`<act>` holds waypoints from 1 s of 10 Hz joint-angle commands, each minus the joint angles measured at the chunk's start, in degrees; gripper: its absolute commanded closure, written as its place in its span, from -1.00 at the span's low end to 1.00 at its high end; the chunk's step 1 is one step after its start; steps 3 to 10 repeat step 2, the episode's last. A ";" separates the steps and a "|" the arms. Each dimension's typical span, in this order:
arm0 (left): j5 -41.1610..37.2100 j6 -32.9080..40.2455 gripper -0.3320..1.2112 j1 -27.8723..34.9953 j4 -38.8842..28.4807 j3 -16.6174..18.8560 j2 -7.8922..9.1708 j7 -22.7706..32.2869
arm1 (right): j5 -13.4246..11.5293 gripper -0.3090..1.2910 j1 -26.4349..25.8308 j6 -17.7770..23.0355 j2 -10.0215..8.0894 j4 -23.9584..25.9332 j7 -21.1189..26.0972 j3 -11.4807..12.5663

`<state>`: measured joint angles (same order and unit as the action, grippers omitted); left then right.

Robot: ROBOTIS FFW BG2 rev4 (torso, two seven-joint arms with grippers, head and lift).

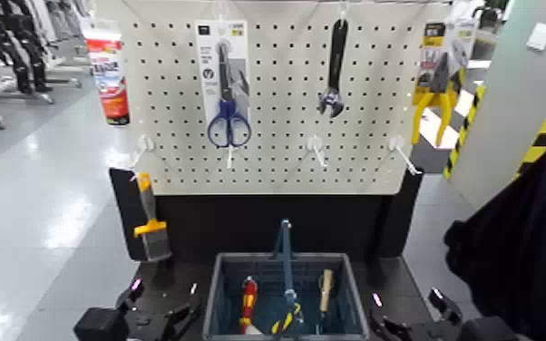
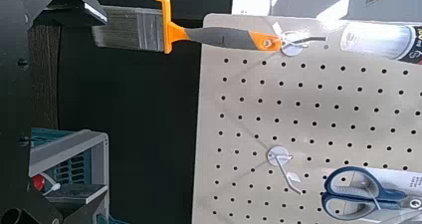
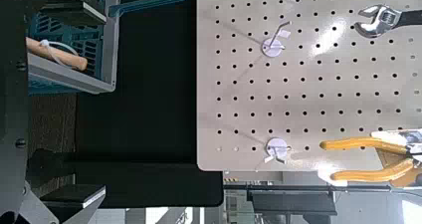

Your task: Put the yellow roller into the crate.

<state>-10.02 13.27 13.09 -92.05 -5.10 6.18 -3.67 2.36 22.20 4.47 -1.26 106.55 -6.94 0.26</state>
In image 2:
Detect beige perforated pegboard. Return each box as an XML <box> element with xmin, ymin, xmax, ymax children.
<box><xmin>191</xmin><ymin>13</ymin><xmax>422</xmax><ymax>224</ymax></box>

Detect orange grey paint brush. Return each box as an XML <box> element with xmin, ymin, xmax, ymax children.
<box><xmin>91</xmin><ymin>0</ymin><xmax>284</xmax><ymax>56</ymax></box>

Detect blue grey plastic crate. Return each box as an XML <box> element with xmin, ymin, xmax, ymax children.
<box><xmin>29</xmin><ymin>127</ymin><xmax>131</xmax><ymax>224</ymax></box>

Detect blue handled scissors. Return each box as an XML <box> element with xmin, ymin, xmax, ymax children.
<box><xmin>320</xmin><ymin>165</ymin><xmax>422</xmax><ymax>223</ymax></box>

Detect white pegboard hook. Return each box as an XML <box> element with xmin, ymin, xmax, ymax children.
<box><xmin>266</xmin><ymin>144</ymin><xmax>305</xmax><ymax>196</ymax></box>
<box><xmin>271</xmin><ymin>20</ymin><xmax>329</xmax><ymax>58</ymax></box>

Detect white zip tie tag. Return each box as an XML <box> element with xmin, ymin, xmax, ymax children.
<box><xmin>42</xmin><ymin>181</ymin><xmax>63</xmax><ymax>197</ymax></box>

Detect blue-handled scissors in package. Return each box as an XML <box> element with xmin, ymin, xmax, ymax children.
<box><xmin>331</xmin><ymin>166</ymin><xmax>422</xmax><ymax>224</ymax></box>

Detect red white sealant tube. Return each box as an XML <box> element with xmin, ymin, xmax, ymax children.
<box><xmin>339</xmin><ymin>20</ymin><xmax>422</xmax><ymax>66</ymax></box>

